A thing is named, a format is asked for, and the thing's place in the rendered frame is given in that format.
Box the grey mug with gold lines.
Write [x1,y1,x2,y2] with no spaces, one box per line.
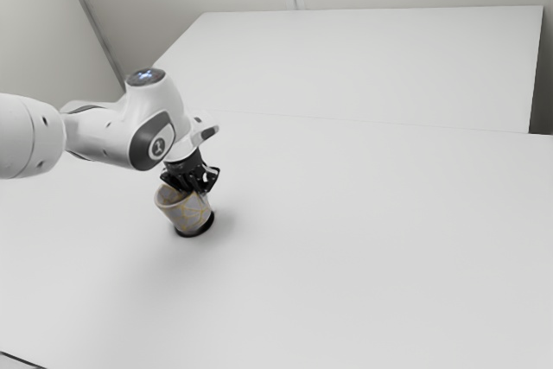
[153,182,215,239]

